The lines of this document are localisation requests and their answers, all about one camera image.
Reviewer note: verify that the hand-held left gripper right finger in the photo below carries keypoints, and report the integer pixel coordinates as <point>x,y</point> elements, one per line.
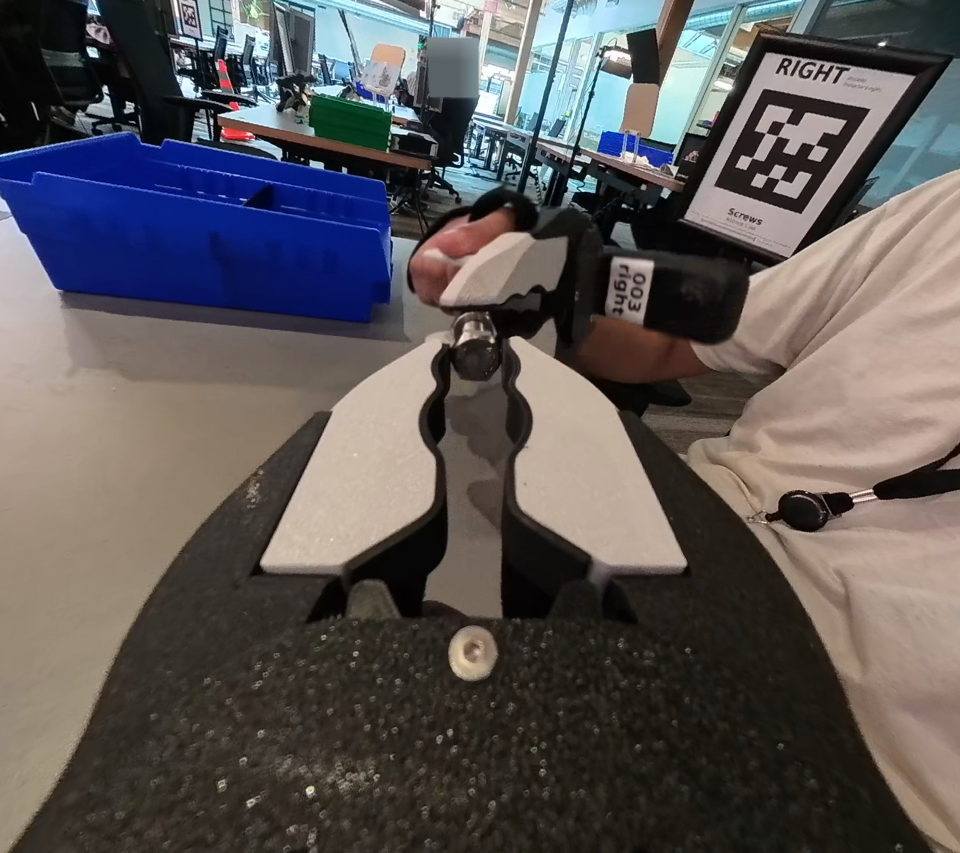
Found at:
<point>592,478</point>

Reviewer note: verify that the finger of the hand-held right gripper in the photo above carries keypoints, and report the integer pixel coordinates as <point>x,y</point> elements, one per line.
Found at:
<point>510,268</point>
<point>439,339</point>

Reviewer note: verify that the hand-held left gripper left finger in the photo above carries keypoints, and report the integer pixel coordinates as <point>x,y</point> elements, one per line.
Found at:
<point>352,478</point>

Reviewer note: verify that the steel hex nut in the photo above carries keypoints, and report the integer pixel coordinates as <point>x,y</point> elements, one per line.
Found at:
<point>472,326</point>

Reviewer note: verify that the steel hex bolt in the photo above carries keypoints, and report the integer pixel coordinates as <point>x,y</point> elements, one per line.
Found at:
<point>476,359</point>

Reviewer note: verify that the blue plastic bin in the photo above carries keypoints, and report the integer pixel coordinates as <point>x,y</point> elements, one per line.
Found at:
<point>615,144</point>
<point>150,245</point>

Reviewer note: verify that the person's right forearm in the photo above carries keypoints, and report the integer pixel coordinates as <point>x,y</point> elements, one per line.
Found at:
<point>652,354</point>

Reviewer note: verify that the person's right hand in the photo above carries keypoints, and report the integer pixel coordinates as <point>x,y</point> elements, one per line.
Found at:
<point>450,245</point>

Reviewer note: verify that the framed marker sign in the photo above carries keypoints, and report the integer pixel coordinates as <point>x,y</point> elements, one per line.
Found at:
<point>750,182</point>

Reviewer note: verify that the wooden desk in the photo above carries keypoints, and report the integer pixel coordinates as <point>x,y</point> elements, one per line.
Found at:
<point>600,159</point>
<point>262,122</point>

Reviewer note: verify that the green plastic bin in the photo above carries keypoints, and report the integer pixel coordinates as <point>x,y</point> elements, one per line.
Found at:
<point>349,122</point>

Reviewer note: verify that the person in white shirt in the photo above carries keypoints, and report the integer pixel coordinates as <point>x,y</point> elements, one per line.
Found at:
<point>862,418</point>

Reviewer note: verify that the small document stand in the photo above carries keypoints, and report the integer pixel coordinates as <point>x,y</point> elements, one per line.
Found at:
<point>382,54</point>

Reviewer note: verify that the black monitor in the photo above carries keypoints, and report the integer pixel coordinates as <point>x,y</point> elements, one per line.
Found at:
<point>300,43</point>

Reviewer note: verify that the orange traffic cone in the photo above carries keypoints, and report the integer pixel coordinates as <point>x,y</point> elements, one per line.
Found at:
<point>223,77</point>

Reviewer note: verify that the black office chair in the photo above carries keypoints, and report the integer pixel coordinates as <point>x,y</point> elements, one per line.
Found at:
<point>142,58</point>
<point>45,43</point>

